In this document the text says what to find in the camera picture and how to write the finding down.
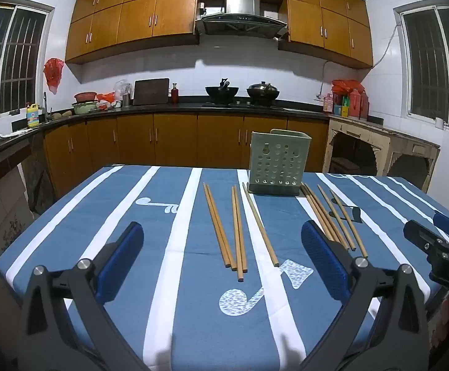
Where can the steel cup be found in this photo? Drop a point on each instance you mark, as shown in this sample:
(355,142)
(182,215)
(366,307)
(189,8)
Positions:
(126,100)

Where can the wooden kitchen cabinets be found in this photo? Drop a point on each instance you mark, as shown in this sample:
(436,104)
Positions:
(174,139)
(139,19)

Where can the barred window with white frame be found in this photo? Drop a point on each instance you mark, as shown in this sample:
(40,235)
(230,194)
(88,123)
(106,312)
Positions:
(425,65)

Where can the red plastic bag on wall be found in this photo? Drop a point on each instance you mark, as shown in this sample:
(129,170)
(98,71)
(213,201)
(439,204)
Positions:
(53,71)

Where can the gas stove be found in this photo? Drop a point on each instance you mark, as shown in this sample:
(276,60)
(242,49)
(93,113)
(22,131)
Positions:
(243,104)

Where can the yellow detergent bottle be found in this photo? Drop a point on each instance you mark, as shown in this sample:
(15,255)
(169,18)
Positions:
(33,118)

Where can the clear plastic bag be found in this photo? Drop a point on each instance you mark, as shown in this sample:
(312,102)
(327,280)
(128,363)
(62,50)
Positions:
(123,87)

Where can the teal carton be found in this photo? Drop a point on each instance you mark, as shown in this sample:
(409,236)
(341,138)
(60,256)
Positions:
(337,110)

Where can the green yellow carton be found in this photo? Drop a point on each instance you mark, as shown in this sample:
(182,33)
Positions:
(345,107)

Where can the black kitchen countertop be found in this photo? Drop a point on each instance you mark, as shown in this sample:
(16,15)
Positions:
(170,107)

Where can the green perforated chopstick holder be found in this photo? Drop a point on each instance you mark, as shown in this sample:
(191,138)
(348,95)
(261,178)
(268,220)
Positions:
(278,162)

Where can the pink bottle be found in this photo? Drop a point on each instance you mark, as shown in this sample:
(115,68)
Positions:
(328,104)

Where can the wooden upper kitchen cabinets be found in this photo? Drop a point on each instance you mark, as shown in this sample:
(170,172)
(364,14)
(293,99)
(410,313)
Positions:
(139,19)

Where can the barred window with wide sill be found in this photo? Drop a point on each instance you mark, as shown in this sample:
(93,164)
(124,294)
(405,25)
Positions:
(19,58)

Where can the grey mottled cloth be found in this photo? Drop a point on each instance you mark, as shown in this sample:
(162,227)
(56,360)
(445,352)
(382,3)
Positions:
(37,177)

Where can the blue white striped tablecloth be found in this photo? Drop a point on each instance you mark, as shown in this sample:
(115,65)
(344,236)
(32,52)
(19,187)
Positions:
(131,216)

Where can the metal faucet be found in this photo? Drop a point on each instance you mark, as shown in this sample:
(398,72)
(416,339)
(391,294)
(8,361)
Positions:
(45,104)

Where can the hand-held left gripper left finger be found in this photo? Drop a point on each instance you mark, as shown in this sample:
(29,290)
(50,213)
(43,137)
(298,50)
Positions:
(120,262)

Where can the steel range hood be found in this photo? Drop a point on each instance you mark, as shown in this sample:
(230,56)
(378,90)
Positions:
(241,2)

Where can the white rag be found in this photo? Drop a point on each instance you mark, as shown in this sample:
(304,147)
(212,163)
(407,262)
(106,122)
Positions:
(14,134)

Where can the red basin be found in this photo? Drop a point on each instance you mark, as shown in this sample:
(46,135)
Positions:
(85,97)

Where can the black wok with lid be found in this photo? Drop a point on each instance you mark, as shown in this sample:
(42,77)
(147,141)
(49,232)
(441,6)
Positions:
(263,92)

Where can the dark wooden cutting board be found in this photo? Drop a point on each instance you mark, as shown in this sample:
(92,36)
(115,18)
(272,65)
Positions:
(151,92)

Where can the red plastic bag on counter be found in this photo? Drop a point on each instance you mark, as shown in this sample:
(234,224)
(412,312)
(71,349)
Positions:
(105,97)

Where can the red bottle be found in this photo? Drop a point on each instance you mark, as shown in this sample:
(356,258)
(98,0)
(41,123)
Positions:
(174,94)

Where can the red bag over boxes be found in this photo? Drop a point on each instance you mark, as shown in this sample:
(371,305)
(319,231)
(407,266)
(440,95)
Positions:
(347,85)

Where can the red boxes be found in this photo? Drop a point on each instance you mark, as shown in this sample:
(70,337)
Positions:
(359,104)

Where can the old white side table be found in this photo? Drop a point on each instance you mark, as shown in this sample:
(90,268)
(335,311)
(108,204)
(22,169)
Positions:
(382,133)

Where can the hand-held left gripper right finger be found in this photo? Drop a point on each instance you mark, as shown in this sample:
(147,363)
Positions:
(321,259)

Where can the wooden lower kitchen cabinets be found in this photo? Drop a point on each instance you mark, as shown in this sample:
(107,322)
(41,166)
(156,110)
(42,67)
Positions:
(174,139)

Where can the white cup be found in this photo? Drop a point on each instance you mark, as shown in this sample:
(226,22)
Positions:
(439,123)

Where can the black wok with ladle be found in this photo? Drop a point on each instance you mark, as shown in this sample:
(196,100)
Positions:
(221,93)

